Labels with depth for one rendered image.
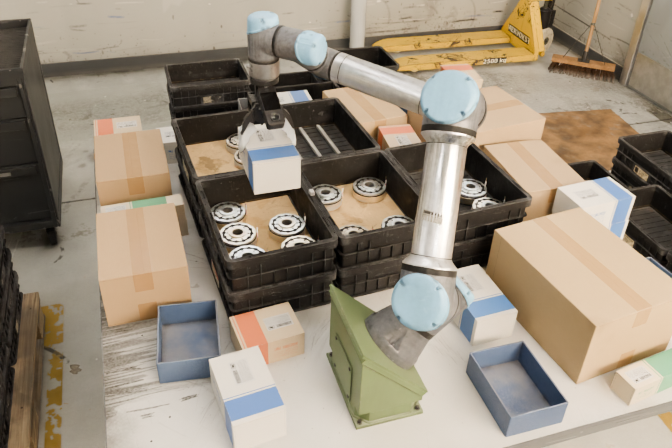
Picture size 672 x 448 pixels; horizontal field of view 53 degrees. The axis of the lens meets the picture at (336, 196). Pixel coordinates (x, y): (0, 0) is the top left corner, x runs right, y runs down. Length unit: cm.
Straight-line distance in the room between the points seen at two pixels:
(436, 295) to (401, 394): 31
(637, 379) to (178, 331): 114
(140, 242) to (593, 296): 117
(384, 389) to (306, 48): 78
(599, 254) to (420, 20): 391
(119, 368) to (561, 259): 115
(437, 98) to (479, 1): 440
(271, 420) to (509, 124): 139
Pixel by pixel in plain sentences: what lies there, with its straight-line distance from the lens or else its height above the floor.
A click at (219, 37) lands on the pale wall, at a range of 513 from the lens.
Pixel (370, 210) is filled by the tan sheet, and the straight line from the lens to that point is 202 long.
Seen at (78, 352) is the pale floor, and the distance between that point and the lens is 285.
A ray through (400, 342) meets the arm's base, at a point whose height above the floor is 89.
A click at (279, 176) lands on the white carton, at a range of 168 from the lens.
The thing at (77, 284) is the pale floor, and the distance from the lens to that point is 315.
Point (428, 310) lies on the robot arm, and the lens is 136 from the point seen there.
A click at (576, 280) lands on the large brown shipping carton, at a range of 179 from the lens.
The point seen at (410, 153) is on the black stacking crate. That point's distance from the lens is 218.
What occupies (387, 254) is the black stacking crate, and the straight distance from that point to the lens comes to 185.
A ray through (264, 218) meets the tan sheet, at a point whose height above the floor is 83.
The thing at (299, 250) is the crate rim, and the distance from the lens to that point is 170.
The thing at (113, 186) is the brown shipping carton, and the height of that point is 84.
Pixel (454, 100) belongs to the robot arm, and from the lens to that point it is 138.
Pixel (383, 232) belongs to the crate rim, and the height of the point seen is 92.
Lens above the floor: 198
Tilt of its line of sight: 34 degrees down
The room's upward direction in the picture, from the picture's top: 2 degrees clockwise
